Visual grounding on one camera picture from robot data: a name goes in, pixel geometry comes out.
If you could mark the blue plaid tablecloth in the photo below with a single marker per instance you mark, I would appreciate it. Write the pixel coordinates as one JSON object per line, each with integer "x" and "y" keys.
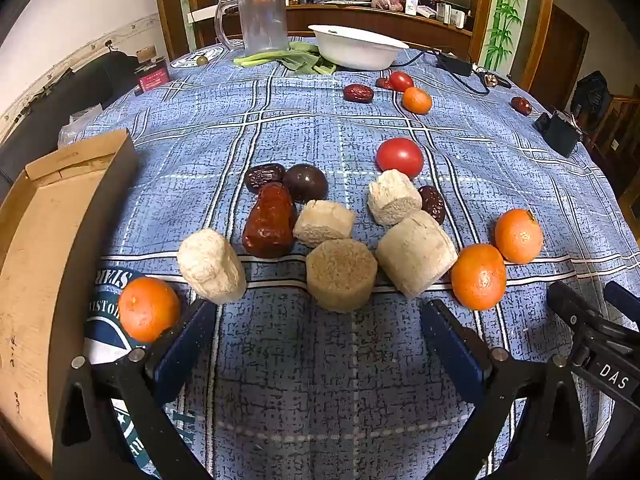
{"x": 310, "y": 130}

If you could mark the wooden door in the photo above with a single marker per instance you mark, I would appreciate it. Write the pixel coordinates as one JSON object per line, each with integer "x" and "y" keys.
{"x": 565, "y": 55}

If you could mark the large red tomato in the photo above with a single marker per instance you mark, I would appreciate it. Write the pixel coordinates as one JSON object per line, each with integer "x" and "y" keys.
{"x": 399, "y": 157}

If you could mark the cardboard box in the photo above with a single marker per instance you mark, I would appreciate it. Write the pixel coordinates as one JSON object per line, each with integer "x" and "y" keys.
{"x": 35, "y": 260}

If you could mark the large wrinkled red date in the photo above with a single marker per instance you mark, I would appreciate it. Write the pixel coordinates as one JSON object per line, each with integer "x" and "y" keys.
{"x": 269, "y": 220}

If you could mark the small red tomato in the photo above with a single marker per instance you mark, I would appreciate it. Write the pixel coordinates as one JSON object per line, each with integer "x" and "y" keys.
{"x": 401, "y": 81}

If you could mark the black power adapter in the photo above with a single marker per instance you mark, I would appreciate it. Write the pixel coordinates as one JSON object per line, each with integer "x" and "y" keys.
{"x": 454, "y": 64}

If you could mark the green onion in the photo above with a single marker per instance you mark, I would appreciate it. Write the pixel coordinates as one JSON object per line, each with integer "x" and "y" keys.
{"x": 260, "y": 57}

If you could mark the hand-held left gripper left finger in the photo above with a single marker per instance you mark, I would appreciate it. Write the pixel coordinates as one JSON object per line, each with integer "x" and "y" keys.
{"x": 182, "y": 350}

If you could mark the brown sugarcane chunk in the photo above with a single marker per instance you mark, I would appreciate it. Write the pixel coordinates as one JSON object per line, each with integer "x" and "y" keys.
{"x": 341, "y": 275}

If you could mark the leafy greens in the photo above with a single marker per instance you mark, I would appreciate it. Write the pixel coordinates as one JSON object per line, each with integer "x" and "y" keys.
{"x": 307, "y": 60}

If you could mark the red box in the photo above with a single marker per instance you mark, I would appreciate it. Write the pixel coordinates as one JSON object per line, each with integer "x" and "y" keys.
{"x": 152, "y": 79}

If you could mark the white bowl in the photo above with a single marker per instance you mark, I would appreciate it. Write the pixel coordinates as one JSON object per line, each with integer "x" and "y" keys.
{"x": 357, "y": 47}

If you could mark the tangerine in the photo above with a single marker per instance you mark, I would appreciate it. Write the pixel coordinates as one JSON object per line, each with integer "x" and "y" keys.
{"x": 518, "y": 236}
{"x": 148, "y": 309}
{"x": 478, "y": 276}
{"x": 416, "y": 99}

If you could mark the dark bag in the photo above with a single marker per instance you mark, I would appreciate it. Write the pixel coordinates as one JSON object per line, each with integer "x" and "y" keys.
{"x": 592, "y": 92}

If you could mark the black sofa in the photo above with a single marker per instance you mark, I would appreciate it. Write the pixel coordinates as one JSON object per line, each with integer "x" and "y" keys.
{"x": 75, "y": 90}

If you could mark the tiny red date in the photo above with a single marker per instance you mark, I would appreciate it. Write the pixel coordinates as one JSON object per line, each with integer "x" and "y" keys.
{"x": 383, "y": 83}

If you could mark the small white box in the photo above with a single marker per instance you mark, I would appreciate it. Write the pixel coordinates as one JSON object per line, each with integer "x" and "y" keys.
{"x": 452, "y": 15}

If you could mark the clear plastic pitcher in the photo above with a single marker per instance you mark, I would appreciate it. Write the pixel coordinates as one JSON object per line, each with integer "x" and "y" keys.
{"x": 262, "y": 15}

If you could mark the dark wrinkled date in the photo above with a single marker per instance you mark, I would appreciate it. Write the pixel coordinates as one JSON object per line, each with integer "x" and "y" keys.
{"x": 264, "y": 177}

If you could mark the clear plastic wrapper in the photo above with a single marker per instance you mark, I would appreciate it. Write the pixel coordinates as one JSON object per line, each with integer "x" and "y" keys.
{"x": 77, "y": 127}

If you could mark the wooden chair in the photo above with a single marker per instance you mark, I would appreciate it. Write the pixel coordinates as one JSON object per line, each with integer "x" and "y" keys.
{"x": 617, "y": 130}

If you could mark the dark purple passion fruit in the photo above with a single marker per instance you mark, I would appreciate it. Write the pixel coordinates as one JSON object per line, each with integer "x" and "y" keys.
{"x": 306, "y": 183}

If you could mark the small brown connector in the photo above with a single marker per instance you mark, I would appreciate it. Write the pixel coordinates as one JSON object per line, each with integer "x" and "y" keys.
{"x": 490, "y": 79}

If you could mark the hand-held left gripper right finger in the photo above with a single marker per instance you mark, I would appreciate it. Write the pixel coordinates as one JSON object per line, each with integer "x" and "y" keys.
{"x": 450, "y": 342}

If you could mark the wooden cabinet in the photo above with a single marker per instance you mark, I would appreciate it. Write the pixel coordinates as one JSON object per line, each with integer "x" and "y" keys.
{"x": 350, "y": 15}

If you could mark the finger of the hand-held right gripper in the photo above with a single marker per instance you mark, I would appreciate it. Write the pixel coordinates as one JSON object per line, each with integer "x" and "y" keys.
{"x": 625, "y": 296}
{"x": 575, "y": 310}

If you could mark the large pale sugarcane chunk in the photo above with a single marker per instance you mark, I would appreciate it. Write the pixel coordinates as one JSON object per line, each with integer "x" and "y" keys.
{"x": 416, "y": 252}

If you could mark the black pouch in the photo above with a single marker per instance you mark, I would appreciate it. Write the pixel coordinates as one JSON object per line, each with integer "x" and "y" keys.
{"x": 559, "y": 132}

